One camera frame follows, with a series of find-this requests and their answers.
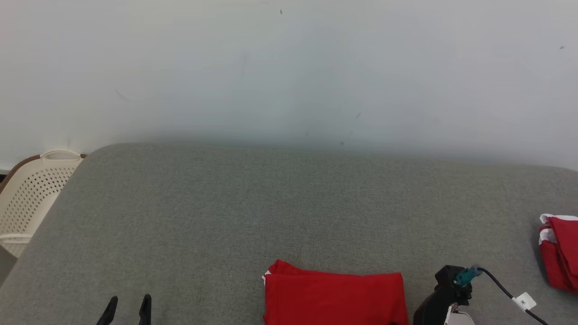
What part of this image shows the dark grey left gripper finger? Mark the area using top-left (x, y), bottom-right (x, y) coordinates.
top-left (96, 296), bottom-right (119, 325)
top-left (138, 294), bottom-right (152, 325)

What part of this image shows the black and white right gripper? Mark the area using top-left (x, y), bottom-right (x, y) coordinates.
top-left (413, 291), bottom-right (475, 325)

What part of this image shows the red basketball jersey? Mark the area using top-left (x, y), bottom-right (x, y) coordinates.
top-left (262, 259), bottom-right (409, 325)

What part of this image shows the red clothes stack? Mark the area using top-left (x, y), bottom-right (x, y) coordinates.
top-left (538, 214), bottom-right (578, 295)

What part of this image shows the cream perforated laundry basket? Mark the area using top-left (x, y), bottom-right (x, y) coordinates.
top-left (0, 150), bottom-right (86, 259)

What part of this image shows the teal cable connector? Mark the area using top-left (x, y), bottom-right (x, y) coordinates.
top-left (454, 265), bottom-right (483, 287)

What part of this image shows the thin black camera cable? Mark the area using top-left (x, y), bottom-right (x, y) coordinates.
top-left (476, 267), bottom-right (549, 325)

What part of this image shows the white cable label tag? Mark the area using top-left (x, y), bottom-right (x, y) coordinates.
top-left (512, 292), bottom-right (537, 312)

